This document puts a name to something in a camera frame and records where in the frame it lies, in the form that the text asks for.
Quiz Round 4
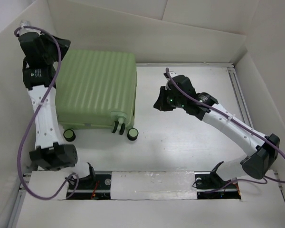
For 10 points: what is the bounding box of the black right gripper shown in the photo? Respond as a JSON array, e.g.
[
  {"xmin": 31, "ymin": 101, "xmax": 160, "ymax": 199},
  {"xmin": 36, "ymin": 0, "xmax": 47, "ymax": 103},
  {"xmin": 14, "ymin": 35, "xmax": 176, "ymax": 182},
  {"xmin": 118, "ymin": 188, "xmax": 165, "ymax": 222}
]
[{"xmin": 154, "ymin": 85, "xmax": 186, "ymax": 111}]

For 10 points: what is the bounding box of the green hard-shell suitcase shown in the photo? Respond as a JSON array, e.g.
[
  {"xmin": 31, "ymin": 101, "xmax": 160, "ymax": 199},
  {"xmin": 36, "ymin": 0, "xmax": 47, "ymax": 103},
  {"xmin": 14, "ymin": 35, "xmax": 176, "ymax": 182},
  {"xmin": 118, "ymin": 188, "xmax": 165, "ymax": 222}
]
[{"xmin": 56, "ymin": 49, "xmax": 137, "ymax": 135}]

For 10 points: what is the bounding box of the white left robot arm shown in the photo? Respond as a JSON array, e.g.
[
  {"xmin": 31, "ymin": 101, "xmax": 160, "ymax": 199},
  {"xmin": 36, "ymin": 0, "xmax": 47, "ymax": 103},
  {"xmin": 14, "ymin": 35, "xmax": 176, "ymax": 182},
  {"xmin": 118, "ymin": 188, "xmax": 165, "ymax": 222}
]
[{"xmin": 18, "ymin": 31, "xmax": 96, "ymax": 189}]

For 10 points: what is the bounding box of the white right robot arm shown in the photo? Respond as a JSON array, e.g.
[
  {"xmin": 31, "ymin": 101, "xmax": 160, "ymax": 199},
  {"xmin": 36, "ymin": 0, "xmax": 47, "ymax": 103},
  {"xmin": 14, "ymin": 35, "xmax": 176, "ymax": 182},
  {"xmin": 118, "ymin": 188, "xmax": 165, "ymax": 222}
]
[{"xmin": 153, "ymin": 73, "xmax": 280, "ymax": 190}]

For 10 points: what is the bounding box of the black metal base rail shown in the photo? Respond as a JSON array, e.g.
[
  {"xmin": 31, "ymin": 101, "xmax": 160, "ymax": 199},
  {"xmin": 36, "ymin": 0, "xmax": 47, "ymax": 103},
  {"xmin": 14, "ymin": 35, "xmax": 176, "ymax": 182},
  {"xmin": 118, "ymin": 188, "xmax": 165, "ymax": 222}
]
[{"xmin": 66, "ymin": 171, "xmax": 241, "ymax": 200}]

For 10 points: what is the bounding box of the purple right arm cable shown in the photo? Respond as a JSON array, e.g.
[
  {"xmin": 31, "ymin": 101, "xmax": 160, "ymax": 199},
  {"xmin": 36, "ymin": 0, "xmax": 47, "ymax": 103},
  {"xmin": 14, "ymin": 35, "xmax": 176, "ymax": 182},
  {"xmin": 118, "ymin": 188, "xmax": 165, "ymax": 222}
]
[{"xmin": 165, "ymin": 67, "xmax": 285, "ymax": 193}]

